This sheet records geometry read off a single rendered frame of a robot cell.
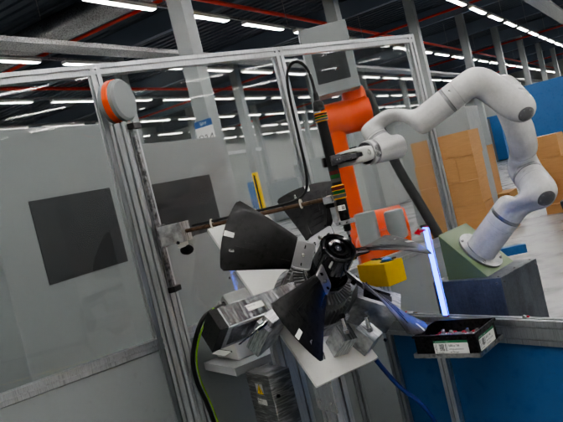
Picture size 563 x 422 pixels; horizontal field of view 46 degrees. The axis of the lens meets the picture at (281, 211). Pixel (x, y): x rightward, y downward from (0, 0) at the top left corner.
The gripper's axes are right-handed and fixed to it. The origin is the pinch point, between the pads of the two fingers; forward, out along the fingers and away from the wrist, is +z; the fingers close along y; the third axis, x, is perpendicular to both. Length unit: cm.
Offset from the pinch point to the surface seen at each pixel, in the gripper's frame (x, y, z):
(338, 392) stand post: -74, 8, 12
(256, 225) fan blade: -14.3, 8.5, 28.0
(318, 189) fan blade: -8.3, 16.0, -4.8
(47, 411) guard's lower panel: -60, 71, 87
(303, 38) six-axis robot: 122, 302, -252
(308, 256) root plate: -27.7, 2.6, 15.7
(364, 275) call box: -46, 34, -31
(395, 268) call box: -45, 21, -37
